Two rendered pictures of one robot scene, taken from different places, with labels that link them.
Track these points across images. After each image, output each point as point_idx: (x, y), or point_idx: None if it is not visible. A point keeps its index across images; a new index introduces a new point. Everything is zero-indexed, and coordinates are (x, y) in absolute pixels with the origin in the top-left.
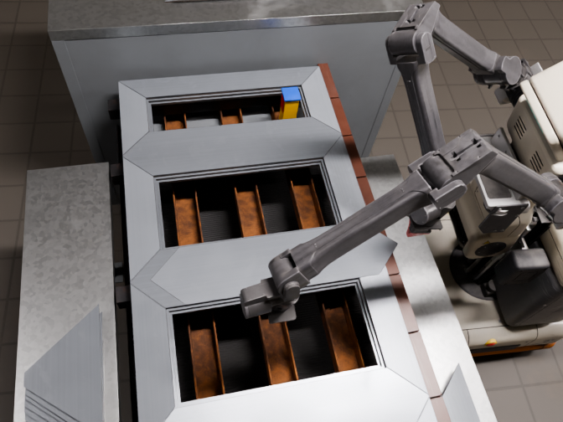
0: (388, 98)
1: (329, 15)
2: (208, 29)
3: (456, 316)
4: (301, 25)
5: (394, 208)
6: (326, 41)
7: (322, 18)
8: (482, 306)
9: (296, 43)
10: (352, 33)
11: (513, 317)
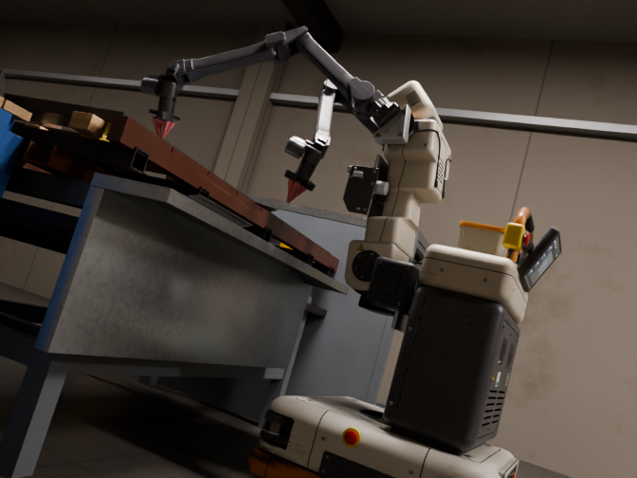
0: (391, 324)
1: (345, 214)
2: (267, 204)
3: (289, 254)
4: (325, 217)
5: (246, 46)
6: (340, 237)
7: (340, 216)
8: (371, 420)
9: (319, 233)
10: (360, 236)
11: (389, 392)
